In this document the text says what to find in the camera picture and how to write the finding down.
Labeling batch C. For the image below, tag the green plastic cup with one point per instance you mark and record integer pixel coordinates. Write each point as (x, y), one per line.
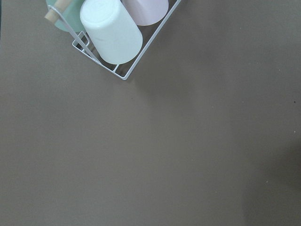
(70, 10)

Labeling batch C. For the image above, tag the white plastic cup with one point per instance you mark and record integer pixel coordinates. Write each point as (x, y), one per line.
(111, 29)

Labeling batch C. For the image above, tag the pink plastic cup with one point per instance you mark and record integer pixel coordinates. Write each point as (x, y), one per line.
(146, 12)

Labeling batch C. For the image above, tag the white wire cup rack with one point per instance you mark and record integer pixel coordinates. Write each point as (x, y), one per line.
(84, 45)

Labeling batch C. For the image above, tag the wooden rack handle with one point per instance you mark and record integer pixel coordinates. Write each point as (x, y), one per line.
(56, 10)

